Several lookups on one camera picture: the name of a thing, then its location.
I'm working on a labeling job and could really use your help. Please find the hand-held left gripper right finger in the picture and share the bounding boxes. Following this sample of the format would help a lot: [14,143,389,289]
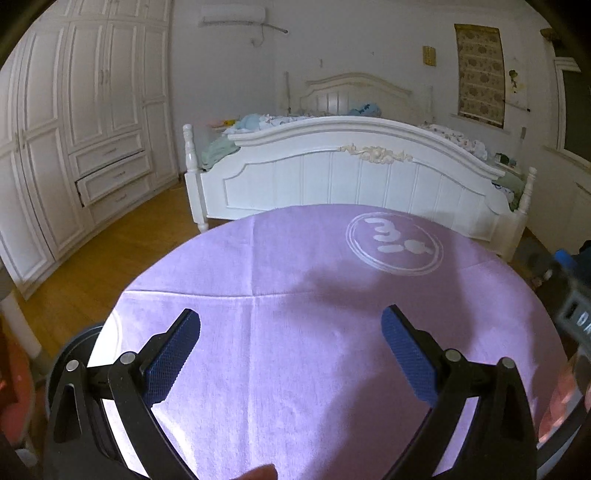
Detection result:
[381,304,539,480]

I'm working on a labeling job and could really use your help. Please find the white grey desk leg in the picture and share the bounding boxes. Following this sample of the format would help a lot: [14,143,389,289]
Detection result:
[0,265,49,386]

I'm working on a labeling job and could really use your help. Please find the purple tablecloth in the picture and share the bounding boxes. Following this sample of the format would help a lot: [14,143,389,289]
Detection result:
[88,203,583,480]

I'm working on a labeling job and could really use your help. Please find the white wooden bed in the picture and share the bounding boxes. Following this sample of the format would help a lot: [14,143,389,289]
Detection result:
[184,73,539,262]

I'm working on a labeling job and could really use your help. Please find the white air conditioner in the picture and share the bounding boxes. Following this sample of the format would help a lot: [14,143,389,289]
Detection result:
[199,6,269,27]

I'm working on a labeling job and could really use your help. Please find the white wardrobe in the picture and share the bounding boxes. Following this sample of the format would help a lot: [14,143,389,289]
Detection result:
[0,0,179,297]

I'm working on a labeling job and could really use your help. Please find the patterned white blanket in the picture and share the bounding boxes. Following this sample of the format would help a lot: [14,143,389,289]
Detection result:
[419,123,489,161]

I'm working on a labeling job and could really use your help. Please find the person's right forearm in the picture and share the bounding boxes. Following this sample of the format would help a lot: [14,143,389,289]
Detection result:
[538,346,591,446]

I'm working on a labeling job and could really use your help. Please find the dark window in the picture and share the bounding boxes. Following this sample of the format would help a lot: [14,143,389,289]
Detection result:
[554,55,591,163]

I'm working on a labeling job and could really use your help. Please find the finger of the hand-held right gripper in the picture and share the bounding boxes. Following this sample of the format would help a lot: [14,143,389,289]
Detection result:
[526,248,579,296]

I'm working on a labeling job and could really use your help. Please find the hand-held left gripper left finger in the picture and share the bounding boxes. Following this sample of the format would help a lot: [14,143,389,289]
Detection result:
[44,308,202,480]

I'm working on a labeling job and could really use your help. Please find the person's left hand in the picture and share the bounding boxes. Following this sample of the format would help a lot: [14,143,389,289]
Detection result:
[242,464,279,480]

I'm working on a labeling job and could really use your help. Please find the white low cabinet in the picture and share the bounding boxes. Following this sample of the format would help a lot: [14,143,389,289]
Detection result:
[526,147,591,252]

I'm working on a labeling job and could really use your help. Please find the green cloth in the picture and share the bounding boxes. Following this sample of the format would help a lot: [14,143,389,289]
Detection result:
[201,137,242,170]

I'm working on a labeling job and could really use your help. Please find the patterned wall hanging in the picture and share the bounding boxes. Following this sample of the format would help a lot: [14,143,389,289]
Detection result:
[454,24,505,128]

